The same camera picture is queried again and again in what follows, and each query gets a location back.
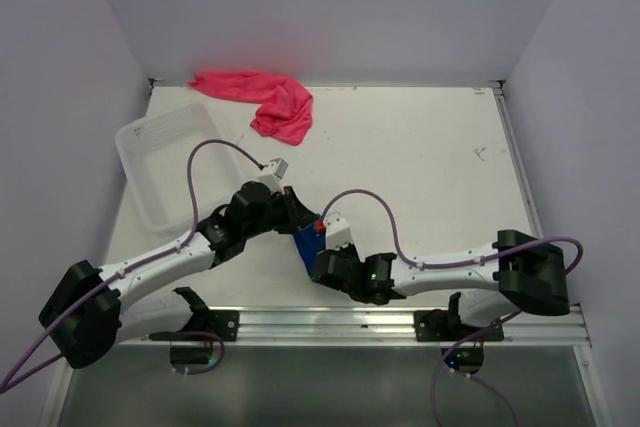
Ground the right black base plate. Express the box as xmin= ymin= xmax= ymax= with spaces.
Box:
xmin=413 ymin=309 xmax=481 ymax=342

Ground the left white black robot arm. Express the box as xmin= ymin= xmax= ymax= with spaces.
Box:
xmin=39 ymin=181 xmax=319 ymax=369

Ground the blue towel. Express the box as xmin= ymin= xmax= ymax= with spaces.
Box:
xmin=292 ymin=215 xmax=326 ymax=278

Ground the front aluminium rail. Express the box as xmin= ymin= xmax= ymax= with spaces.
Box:
xmin=116 ymin=303 xmax=590 ymax=347

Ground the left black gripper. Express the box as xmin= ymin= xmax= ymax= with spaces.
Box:
xmin=243 ymin=185 xmax=318 ymax=239

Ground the right aluminium rail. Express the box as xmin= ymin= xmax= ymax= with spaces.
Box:
xmin=492 ymin=79 xmax=566 ymax=306

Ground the aluminium rail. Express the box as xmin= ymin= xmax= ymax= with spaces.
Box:
xmin=492 ymin=79 xmax=566 ymax=306
xmin=116 ymin=303 xmax=590 ymax=347

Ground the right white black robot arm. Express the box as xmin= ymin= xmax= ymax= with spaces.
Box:
xmin=310 ymin=230 xmax=570 ymax=340

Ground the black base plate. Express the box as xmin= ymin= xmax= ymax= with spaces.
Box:
xmin=149 ymin=309 xmax=240 ymax=342
xmin=413 ymin=309 xmax=481 ymax=342

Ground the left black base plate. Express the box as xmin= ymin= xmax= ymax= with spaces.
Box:
xmin=149 ymin=309 xmax=240 ymax=342

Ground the pink towel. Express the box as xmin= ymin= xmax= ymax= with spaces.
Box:
xmin=188 ymin=70 xmax=314 ymax=146

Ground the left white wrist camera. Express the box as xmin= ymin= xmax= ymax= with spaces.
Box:
xmin=257 ymin=158 xmax=288 ymax=192

